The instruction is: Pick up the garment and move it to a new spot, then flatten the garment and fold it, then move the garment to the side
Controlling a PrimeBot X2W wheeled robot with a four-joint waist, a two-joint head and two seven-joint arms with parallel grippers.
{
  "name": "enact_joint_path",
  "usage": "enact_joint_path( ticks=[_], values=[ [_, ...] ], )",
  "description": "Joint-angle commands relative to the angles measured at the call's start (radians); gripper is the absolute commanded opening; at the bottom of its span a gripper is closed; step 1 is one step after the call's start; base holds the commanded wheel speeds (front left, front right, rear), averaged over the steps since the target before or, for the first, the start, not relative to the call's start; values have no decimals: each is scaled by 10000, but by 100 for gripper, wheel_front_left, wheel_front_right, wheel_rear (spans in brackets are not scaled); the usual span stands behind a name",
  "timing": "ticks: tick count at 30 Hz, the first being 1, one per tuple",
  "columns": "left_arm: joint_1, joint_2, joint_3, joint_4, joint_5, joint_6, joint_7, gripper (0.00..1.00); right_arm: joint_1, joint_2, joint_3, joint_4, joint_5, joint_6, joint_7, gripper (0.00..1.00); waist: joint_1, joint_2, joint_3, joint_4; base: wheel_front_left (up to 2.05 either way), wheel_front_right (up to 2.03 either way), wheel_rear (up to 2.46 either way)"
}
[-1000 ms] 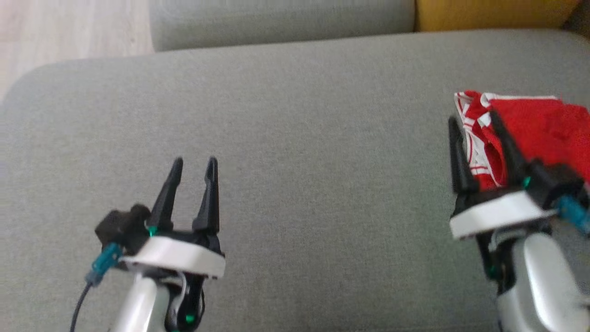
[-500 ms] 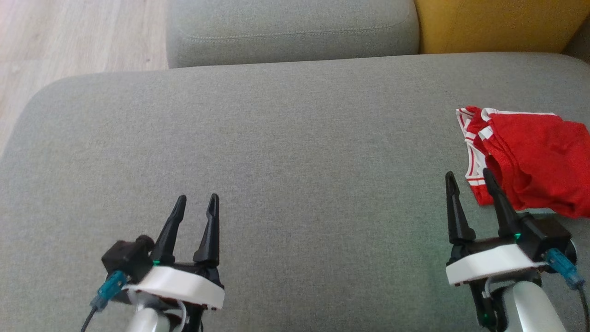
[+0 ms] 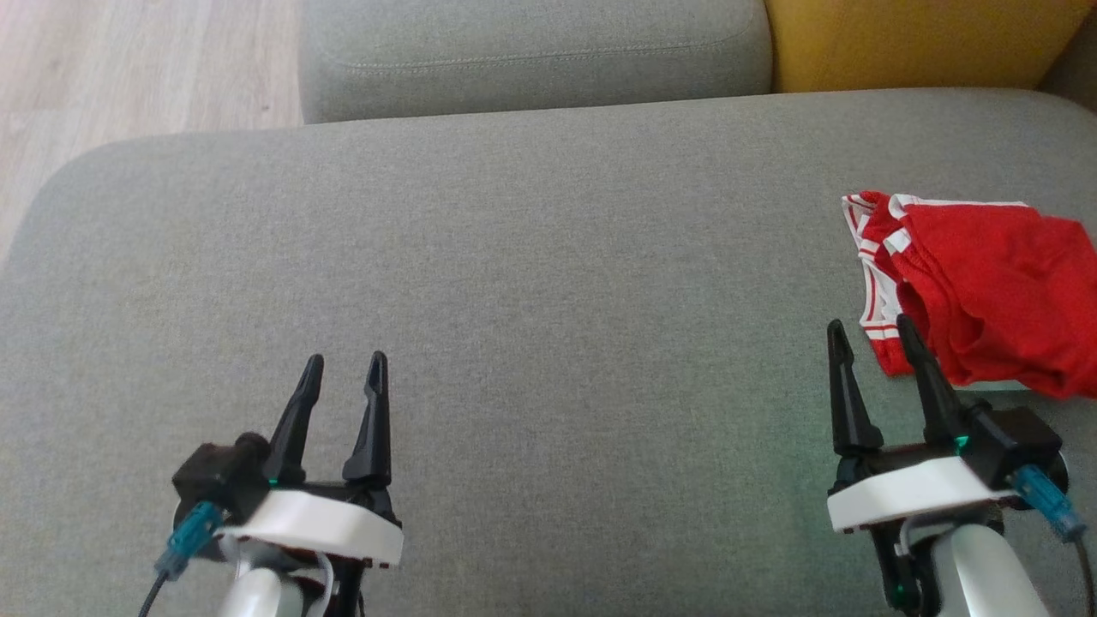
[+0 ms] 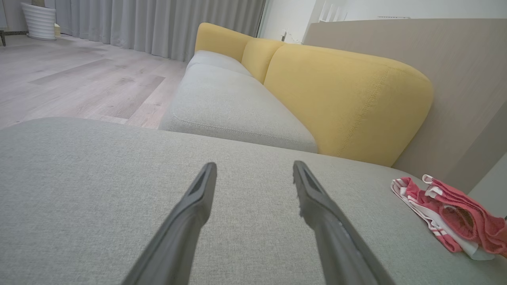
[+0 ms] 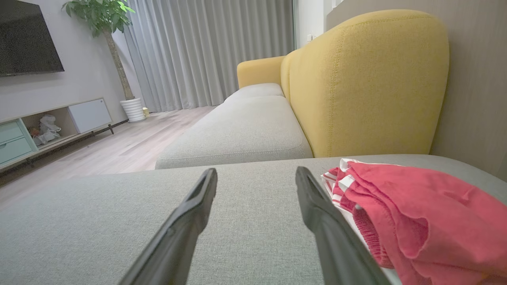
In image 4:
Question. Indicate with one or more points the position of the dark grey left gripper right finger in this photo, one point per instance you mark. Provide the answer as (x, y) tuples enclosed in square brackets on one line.
[(336, 241)]

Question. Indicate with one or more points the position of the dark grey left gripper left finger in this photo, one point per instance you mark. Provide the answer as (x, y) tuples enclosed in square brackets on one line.
[(182, 229)]

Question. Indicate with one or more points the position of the red Bulls 23 jersey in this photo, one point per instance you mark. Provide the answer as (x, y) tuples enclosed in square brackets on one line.
[(475, 225)]

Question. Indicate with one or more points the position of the grey and yellow sofa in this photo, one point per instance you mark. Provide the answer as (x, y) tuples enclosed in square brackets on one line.
[(99, 178)]

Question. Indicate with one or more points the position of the grey sofa back cushion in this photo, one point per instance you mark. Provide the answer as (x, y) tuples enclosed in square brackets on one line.
[(229, 107)]

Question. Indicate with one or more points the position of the large yellow sofa back cushion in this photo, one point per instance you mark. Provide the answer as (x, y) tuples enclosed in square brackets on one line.
[(348, 99)]

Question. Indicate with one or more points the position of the grey sofa seat cushion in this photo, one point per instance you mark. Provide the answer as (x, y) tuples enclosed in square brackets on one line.
[(216, 61)]

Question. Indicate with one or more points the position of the grey pleated curtain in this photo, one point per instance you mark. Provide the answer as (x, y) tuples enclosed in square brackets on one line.
[(158, 23)]

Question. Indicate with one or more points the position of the white slatted object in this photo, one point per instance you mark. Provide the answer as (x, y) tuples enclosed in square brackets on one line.
[(332, 11)]

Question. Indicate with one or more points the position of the small cream floor box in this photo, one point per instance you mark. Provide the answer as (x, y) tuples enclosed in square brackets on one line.
[(58, 30)]

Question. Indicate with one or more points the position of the white ribbed plant pot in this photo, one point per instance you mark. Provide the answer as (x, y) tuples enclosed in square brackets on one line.
[(39, 21)]

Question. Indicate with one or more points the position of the white wall socket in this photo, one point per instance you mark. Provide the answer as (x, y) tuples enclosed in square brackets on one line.
[(284, 35)]

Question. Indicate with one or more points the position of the beige wall panel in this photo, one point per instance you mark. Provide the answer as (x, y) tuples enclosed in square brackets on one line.
[(455, 59)]

